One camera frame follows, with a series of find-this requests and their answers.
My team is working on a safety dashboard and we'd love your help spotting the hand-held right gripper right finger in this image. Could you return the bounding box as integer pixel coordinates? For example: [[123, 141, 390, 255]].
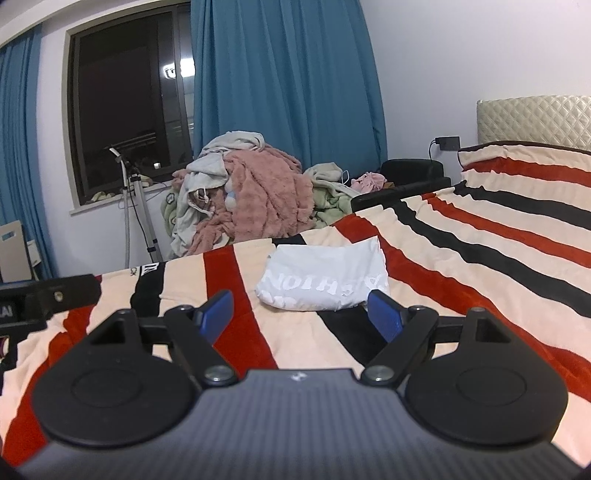
[[360, 290, 513, 388]]

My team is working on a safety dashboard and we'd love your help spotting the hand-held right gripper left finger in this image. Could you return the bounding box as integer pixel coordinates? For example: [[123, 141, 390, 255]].
[[85, 290, 238, 388]]

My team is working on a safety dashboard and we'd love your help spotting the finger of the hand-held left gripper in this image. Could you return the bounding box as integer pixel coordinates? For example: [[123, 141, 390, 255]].
[[39, 274, 103, 317]]

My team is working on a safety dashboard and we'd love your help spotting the white t-shirt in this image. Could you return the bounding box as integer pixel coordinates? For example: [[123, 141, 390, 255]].
[[255, 236, 391, 311]]

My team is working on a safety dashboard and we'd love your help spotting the white black chair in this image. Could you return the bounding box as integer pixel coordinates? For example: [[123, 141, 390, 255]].
[[0, 220, 35, 283]]

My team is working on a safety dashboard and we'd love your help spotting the white window sill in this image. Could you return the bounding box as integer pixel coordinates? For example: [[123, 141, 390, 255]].
[[69, 182, 177, 217]]

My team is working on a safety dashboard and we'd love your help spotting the red black striped blanket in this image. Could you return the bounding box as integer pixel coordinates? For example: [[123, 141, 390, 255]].
[[0, 144, 591, 468]]

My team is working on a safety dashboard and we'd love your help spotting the green patterned blanket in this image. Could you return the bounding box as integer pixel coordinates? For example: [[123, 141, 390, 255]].
[[159, 187, 185, 241]]

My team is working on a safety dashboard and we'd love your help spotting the garment steamer stand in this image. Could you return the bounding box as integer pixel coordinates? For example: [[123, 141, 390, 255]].
[[108, 147, 163, 269]]

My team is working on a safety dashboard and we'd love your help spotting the pink fleece blanket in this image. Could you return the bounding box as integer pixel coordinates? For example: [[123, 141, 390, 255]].
[[187, 150, 315, 257]]

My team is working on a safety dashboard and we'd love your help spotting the white hooded garment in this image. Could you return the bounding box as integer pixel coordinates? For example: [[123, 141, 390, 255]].
[[173, 157, 232, 252]]

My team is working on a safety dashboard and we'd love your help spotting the pale green blanket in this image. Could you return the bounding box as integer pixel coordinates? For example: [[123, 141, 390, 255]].
[[302, 162, 365, 227]]

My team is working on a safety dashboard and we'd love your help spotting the small pink garment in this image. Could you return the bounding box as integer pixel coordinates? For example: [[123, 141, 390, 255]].
[[351, 172, 386, 193]]

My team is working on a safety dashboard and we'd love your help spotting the blue curtain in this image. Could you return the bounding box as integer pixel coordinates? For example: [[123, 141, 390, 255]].
[[190, 0, 389, 178], [0, 23, 58, 278]]

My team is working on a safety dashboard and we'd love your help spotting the black armchair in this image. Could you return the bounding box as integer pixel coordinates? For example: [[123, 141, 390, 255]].
[[351, 158, 452, 213]]

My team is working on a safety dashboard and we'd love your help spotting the beige towel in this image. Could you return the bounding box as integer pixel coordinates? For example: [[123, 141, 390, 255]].
[[198, 131, 266, 160]]

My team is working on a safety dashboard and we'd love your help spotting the black charger plug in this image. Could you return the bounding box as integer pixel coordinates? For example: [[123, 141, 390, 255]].
[[428, 136, 461, 162]]

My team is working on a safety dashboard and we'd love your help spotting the dark framed window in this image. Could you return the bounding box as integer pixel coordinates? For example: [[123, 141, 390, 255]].
[[67, 2, 195, 206]]

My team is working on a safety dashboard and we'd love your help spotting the quilted beige headboard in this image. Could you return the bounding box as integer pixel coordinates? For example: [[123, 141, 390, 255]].
[[476, 95, 591, 153]]

